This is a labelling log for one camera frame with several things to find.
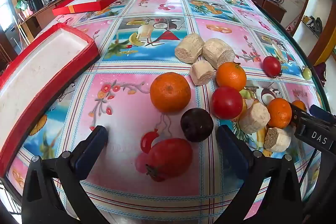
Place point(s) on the dark purple plum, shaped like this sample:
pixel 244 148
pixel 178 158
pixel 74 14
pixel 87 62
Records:
pixel 197 124

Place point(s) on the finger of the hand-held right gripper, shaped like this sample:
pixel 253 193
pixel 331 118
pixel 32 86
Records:
pixel 323 113
pixel 298 113

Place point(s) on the green tomato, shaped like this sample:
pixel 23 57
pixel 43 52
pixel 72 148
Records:
pixel 306 73

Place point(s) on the green bag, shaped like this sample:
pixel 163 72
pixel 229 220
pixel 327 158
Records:
pixel 22 5

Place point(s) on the large orange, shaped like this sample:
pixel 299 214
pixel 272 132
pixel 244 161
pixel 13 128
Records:
pixel 170 92

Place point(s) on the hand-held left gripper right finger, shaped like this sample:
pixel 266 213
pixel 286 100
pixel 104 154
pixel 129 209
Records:
pixel 231 150

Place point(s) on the red tray with white inside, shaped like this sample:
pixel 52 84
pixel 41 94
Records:
pixel 39 77

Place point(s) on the black kettle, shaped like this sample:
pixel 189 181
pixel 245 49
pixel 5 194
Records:
pixel 34 3

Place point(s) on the round red tomato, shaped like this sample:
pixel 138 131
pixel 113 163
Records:
pixel 227 102

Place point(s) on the printed floral tablecloth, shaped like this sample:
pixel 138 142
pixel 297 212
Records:
pixel 126 113

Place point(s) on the dark shoe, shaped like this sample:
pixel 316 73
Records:
pixel 317 24

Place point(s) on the oblong red tomato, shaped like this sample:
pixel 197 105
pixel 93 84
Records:
pixel 169 158

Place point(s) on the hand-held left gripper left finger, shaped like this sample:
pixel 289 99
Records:
pixel 97 140

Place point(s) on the small red tomato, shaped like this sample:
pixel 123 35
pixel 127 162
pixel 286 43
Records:
pixel 272 66

